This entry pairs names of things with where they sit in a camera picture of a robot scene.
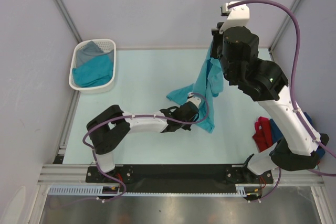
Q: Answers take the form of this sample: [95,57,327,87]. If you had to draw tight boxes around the aluminium frame rail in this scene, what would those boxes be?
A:
[37,164,324,187]

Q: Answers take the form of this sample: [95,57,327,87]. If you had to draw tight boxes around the navy blue folded shirt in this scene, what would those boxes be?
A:
[269,119,325,158]

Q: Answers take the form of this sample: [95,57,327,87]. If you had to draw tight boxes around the teal shirt in basket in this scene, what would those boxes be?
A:
[72,55,114,88]

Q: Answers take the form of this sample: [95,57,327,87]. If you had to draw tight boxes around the white slotted cable duct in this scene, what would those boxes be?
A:
[48,184,263,196]

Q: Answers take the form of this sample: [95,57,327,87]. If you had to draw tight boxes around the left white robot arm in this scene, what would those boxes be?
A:
[86,102,199,182]

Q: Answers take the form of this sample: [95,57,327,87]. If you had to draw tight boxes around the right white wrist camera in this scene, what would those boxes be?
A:
[219,1,250,33]

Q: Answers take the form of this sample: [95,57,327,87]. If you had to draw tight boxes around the red folded shirt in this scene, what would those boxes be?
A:
[253,116,275,152]

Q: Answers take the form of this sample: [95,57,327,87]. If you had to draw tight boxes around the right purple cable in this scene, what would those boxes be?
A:
[227,0,336,204]

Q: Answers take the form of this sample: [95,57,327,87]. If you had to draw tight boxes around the light teal polo shirt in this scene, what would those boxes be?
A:
[166,47,224,133]

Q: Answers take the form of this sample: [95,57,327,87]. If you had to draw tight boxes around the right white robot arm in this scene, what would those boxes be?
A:
[211,26,329,183]

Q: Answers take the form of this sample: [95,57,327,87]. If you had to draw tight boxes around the grey shirt in basket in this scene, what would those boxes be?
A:
[76,41,104,67]

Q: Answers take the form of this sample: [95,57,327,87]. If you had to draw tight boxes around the purple cable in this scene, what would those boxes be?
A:
[82,92,209,204]
[227,0,336,204]

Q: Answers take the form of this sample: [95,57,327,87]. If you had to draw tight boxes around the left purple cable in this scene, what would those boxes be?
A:
[82,92,209,204]

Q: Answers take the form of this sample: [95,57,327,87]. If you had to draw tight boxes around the white plastic laundry basket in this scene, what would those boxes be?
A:
[69,39,117,94]

